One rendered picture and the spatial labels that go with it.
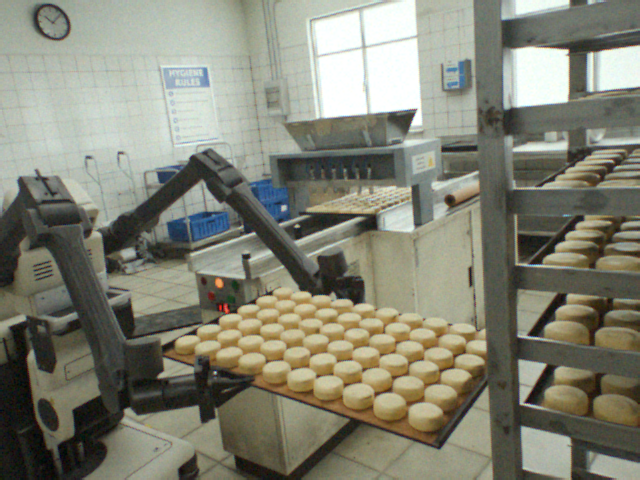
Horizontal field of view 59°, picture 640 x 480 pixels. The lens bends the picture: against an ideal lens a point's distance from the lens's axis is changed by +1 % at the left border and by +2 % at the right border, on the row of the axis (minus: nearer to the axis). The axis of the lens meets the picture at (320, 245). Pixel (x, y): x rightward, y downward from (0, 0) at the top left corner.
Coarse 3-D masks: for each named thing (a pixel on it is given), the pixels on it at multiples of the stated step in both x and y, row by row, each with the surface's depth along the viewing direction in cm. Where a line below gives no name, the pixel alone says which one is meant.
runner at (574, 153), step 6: (612, 144) 95; (618, 144) 94; (624, 144) 94; (630, 144) 93; (636, 144) 93; (570, 150) 99; (576, 150) 98; (582, 150) 98; (588, 150) 97; (594, 150) 97; (600, 150) 96; (630, 150) 94; (570, 156) 99; (576, 156) 98; (570, 162) 99
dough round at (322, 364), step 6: (318, 354) 104; (324, 354) 104; (330, 354) 104; (312, 360) 102; (318, 360) 102; (324, 360) 102; (330, 360) 102; (336, 360) 102; (312, 366) 101; (318, 366) 100; (324, 366) 100; (330, 366) 101; (318, 372) 101; (324, 372) 100; (330, 372) 101
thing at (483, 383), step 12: (276, 288) 142; (252, 300) 135; (228, 312) 128; (204, 324) 123; (216, 324) 126; (180, 336) 117; (168, 348) 115; (180, 360) 109; (252, 384) 99; (480, 384) 96; (288, 396) 94; (468, 396) 92; (324, 408) 90; (468, 408) 88; (360, 420) 87; (456, 420) 84; (396, 432) 83; (444, 432) 83; (432, 444) 80
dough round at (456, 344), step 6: (444, 336) 109; (450, 336) 109; (456, 336) 109; (438, 342) 108; (444, 342) 107; (450, 342) 106; (456, 342) 106; (462, 342) 106; (444, 348) 106; (450, 348) 105; (456, 348) 105; (462, 348) 106; (456, 354) 106
